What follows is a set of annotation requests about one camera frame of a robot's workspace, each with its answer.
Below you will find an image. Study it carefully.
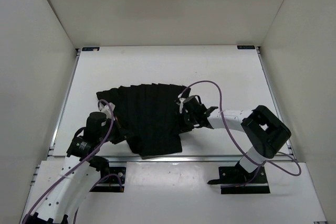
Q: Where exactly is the aluminium table edge rail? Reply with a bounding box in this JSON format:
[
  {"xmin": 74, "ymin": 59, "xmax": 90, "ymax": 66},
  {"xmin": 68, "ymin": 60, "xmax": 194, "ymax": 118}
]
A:
[{"xmin": 106, "ymin": 156, "xmax": 242, "ymax": 163}]

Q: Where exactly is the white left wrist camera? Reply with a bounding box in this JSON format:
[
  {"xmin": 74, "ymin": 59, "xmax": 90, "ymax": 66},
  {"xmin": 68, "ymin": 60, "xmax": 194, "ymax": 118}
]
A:
[{"xmin": 98, "ymin": 103, "xmax": 115, "ymax": 119}]

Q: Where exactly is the left corner marker sticker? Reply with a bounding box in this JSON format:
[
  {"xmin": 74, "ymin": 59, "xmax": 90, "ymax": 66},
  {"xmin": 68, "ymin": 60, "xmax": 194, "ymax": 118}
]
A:
[{"xmin": 81, "ymin": 47, "xmax": 100, "ymax": 51}]

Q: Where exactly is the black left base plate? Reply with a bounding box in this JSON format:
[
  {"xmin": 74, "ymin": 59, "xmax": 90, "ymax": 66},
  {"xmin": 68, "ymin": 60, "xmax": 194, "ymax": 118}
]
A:
[{"xmin": 90, "ymin": 163, "xmax": 127, "ymax": 193}]

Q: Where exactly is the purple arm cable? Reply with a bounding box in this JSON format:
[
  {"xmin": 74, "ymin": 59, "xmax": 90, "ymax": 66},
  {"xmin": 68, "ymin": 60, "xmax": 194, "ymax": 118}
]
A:
[
  {"xmin": 22, "ymin": 99, "xmax": 123, "ymax": 223},
  {"xmin": 180, "ymin": 80, "xmax": 301, "ymax": 188}
]

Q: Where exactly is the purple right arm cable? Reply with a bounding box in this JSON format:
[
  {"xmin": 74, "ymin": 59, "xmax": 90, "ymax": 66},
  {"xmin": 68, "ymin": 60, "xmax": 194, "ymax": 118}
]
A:
[{"xmin": 180, "ymin": 80, "xmax": 301, "ymax": 188}]

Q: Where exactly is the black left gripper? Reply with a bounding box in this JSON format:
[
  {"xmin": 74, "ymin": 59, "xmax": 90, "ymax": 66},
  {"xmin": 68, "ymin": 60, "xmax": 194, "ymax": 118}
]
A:
[{"xmin": 100, "ymin": 113, "xmax": 136, "ymax": 142}]

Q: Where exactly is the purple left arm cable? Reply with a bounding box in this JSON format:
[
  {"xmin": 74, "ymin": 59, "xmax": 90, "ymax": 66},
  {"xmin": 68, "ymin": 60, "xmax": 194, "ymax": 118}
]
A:
[{"xmin": 22, "ymin": 99, "xmax": 123, "ymax": 223}]

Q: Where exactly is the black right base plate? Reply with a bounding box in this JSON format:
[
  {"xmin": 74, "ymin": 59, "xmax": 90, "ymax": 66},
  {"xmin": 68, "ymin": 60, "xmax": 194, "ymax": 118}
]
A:
[{"xmin": 207, "ymin": 166, "xmax": 270, "ymax": 195}]

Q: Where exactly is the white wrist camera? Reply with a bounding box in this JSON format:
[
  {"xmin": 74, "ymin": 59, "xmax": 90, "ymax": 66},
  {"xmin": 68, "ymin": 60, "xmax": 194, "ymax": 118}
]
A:
[
  {"xmin": 98, "ymin": 103, "xmax": 115, "ymax": 119},
  {"xmin": 176, "ymin": 97, "xmax": 186, "ymax": 114}
]

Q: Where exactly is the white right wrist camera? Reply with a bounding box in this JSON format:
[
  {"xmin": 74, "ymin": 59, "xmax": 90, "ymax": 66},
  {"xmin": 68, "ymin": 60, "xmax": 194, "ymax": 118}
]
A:
[{"xmin": 176, "ymin": 97, "xmax": 186, "ymax": 114}]

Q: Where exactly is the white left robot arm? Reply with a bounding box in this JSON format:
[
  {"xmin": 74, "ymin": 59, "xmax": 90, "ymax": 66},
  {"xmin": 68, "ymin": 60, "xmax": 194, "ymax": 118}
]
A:
[{"xmin": 23, "ymin": 112, "xmax": 113, "ymax": 223}]

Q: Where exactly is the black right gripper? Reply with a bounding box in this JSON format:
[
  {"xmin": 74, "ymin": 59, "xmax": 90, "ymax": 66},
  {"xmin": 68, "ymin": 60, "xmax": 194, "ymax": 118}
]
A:
[{"xmin": 174, "ymin": 110, "xmax": 198, "ymax": 134}]

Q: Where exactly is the black pleated skirt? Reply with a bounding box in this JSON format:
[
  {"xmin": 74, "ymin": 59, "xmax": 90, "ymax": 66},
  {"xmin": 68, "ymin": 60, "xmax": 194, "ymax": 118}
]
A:
[{"xmin": 96, "ymin": 83, "xmax": 191, "ymax": 157}]

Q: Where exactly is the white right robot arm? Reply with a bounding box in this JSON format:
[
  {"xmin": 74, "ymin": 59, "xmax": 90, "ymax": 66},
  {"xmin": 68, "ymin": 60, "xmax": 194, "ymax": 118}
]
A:
[{"xmin": 177, "ymin": 95, "xmax": 291, "ymax": 182}]

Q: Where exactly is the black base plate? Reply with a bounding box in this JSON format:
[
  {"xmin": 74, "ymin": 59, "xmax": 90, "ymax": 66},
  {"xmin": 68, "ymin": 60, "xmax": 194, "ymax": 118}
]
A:
[
  {"xmin": 90, "ymin": 163, "xmax": 127, "ymax": 193},
  {"xmin": 207, "ymin": 166, "xmax": 270, "ymax": 195}
]

